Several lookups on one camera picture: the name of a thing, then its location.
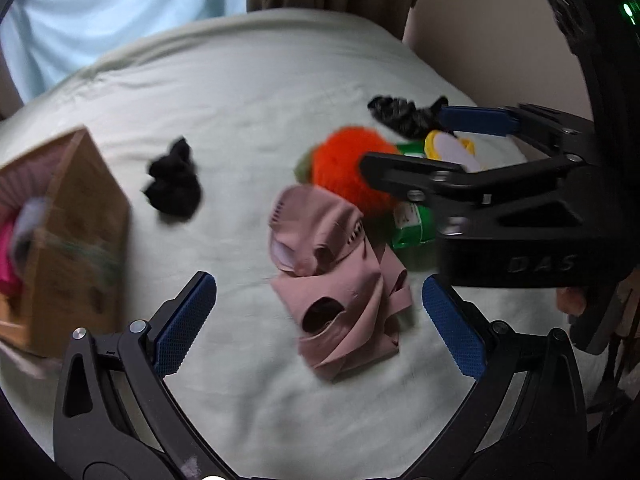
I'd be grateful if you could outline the person's right hand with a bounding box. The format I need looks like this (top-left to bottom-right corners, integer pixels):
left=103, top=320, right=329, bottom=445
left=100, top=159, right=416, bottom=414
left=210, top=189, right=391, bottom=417
left=556, top=287, right=591, bottom=317

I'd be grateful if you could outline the bright pink cloth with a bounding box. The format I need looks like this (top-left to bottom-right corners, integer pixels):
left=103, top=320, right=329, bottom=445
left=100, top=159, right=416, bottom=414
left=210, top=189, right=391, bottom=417
left=0, top=209, right=24, bottom=297

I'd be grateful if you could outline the light blue curtain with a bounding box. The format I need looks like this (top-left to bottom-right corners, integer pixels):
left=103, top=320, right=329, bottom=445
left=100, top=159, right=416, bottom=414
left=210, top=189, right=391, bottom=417
left=0, top=0, right=251, bottom=105

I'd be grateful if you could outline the pale green bed sheet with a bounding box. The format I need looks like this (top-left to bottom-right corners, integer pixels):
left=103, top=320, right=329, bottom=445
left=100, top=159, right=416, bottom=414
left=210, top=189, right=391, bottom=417
left=0, top=10, right=608, bottom=480

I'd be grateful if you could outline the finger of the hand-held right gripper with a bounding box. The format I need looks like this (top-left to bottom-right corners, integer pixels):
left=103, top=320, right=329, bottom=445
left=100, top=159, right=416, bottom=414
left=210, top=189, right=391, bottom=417
left=439, top=103, right=597, bottom=160
left=360, top=152, right=597, bottom=239

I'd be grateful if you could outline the yellow and white plush toy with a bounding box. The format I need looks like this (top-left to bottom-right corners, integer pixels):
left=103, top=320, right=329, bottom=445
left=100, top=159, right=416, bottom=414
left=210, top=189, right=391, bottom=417
left=424, top=130, right=489, bottom=171

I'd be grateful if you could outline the orange plush toy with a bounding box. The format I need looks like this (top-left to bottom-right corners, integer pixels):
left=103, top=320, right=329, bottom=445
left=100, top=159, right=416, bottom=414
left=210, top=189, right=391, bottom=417
left=294, top=126, right=402, bottom=219

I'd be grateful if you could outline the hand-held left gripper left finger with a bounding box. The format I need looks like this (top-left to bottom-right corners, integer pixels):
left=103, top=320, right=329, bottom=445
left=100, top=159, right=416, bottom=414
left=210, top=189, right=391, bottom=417
left=52, top=271, right=236, bottom=480

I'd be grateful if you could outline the green bottle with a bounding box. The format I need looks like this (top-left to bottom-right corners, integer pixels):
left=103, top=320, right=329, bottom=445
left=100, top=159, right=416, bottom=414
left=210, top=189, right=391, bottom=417
left=390, top=141, right=439, bottom=252

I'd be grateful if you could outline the black and grey patterned cloth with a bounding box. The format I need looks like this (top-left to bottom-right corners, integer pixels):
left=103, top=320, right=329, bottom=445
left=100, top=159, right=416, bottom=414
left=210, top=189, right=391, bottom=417
left=367, top=94, right=450, bottom=141

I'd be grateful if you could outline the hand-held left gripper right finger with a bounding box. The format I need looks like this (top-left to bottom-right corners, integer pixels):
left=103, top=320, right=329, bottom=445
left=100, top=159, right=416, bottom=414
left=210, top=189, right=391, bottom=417
left=405, top=275, right=589, bottom=479

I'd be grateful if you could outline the cardboard box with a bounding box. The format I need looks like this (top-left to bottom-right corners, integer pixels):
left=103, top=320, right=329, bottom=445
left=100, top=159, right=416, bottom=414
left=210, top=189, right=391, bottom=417
left=0, top=127, right=132, bottom=361

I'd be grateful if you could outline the pink garment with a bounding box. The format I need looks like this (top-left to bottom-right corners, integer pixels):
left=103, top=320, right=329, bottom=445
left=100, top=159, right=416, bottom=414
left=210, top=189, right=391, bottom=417
left=267, top=185, right=414, bottom=384

